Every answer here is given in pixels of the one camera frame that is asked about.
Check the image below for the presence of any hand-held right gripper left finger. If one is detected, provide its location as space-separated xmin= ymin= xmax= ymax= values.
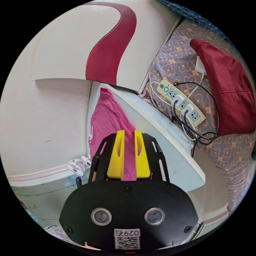
xmin=107 ymin=130 xmax=125 ymax=179

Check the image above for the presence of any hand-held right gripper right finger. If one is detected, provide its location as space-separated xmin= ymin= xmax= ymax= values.
xmin=134 ymin=130 xmax=151 ymax=179

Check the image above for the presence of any pink short sleeve shirt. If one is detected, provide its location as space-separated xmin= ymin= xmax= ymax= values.
xmin=87 ymin=87 xmax=138 ymax=182

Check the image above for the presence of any small white fan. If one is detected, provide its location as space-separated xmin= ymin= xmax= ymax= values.
xmin=81 ymin=154 xmax=92 ymax=167
xmin=67 ymin=158 xmax=86 ymax=177

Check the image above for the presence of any white flat board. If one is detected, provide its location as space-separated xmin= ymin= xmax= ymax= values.
xmin=99 ymin=82 xmax=206 ymax=193

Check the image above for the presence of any white plug adapter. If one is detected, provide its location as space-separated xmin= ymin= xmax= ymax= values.
xmin=183 ymin=104 xmax=195 ymax=115
xmin=173 ymin=94 xmax=185 ymax=105

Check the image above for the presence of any cream power strip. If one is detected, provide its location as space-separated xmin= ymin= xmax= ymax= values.
xmin=157 ymin=79 xmax=207 ymax=127

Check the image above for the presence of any dark red garment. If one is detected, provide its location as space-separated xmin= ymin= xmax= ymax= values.
xmin=189 ymin=38 xmax=255 ymax=137

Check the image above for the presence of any white charger block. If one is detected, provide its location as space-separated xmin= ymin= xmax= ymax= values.
xmin=195 ymin=56 xmax=206 ymax=75

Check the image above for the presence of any bed with flower printed sheet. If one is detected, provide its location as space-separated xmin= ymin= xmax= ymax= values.
xmin=139 ymin=17 xmax=256 ymax=213

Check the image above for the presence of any white headboard with red stripe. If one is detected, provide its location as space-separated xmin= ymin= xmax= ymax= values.
xmin=31 ymin=0 xmax=181 ymax=94

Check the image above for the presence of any blue patterned quilt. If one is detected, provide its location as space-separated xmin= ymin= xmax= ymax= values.
xmin=155 ymin=0 xmax=238 ymax=48

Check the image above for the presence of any black cable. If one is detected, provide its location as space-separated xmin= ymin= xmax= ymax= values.
xmin=171 ymin=81 xmax=219 ymax=146

